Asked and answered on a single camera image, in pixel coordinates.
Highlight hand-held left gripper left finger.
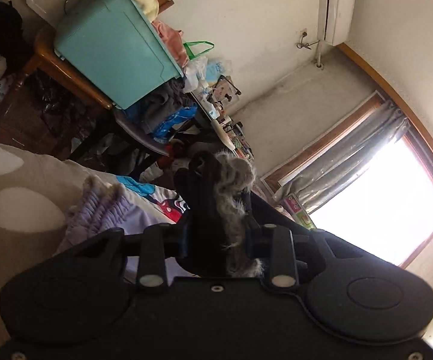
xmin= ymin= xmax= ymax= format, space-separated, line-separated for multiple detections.
xmin=63 ymin=221 xmax=193 ymax=294

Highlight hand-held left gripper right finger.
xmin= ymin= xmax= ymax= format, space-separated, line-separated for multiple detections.
xmin=244 ymin=224 xmax=382 ymax=290

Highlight black fleece-lined pants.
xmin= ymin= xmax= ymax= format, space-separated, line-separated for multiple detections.
xmin=173 ymin=150 xmax=315 ymax=281

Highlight blue and grey clothes pile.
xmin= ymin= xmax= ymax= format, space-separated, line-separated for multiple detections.
xmin=124 ymin=80 xmax=198 ymax=140

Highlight colourful alphabet foam mat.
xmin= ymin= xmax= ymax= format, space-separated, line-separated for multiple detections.
xmin=280 ymin=193 xmax=317 ymax=230

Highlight white cartoon print garment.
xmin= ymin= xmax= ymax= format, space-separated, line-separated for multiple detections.
xmin=119 ymin=175 xmax=192 ymax=226

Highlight lavender folded garment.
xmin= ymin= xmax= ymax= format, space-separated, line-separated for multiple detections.
xmin=57 ymin=185 xmax=165 ymax=257

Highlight bright window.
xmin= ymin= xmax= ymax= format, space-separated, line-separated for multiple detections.
xmin=308 ymin=131 xmax=433 ymax=267

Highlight grey curtain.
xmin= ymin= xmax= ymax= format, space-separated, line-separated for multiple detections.
xmin=273 ymin=101 xmax=412 ymax=215

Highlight dark grey chair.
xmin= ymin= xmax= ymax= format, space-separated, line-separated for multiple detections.
xmin=113 ymin=109 xmax=173 ymax=159

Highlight cluttered dark desk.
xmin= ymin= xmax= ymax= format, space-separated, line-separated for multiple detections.
xmin=190 ymin=90 xmax=255 ymax=159

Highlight cartoon mouse printed blanket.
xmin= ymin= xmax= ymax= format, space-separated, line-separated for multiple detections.
xmin=0 ymin=137 xmax=187 ymax=346

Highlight white plastic bag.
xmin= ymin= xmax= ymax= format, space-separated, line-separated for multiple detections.
xmin=183 ymin=56 xmax=210 ymax=93

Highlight blue and white packet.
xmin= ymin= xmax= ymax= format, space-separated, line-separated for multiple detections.
xmin=205 ymin=60 xmax=233 ymax=84

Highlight wooden chair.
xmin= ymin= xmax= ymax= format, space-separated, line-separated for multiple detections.
xmin=22 ymin=26 xmax=114 ymax=112

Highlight teal plastic storage box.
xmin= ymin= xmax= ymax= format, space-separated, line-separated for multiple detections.
xmin=53 ymin=0 xmax=185 ymax=110

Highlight green bag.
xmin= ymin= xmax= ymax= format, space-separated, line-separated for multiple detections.
xmin=183 ymin=40 xmax=216 ymax=61

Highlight pink garment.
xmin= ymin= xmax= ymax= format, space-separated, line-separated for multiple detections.
xmin=153 ymin=19 xmax=189 ymax=69

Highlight white air conditioner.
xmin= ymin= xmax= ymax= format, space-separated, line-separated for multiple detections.
xmin=318 ymin=0 xmax=359 ymax=47

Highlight wooden window frame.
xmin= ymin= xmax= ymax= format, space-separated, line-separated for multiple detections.
xmin=261 ymin=41 xmax=433 ymax=271

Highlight wall socket with plug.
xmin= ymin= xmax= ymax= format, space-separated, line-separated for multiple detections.
xmin=296 ymin=28 xmax=321 ymax=50

